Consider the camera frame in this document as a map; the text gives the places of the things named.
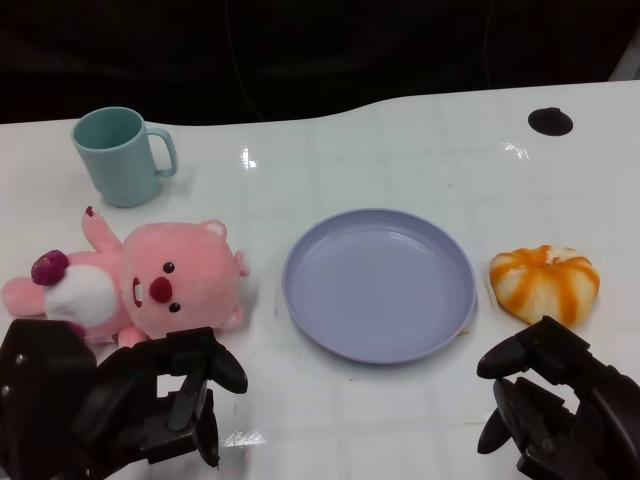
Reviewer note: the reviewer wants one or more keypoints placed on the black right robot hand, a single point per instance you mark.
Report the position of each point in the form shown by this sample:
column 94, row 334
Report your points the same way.
column 560, row 400

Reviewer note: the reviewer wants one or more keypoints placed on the black round table grommet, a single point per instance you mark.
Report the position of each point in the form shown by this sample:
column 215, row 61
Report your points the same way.
column 550, row 120

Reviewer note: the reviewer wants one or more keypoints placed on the orange striped white bun toy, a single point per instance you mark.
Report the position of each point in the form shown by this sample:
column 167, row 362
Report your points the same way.
column 545, row 282

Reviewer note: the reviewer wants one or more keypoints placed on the light blue plastic mug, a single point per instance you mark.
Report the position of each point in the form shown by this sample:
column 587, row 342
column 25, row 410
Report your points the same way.
column 120, row 155

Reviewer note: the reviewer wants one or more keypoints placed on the lavender plastic plate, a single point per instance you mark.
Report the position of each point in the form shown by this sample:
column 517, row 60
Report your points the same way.
column 378, row 285

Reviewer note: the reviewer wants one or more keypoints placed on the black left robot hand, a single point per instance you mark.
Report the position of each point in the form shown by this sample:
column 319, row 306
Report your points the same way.
column 100, row 400

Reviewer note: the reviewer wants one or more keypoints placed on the pink plush beaver doll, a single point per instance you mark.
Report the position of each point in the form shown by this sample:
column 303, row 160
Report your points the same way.
column 150, row 280

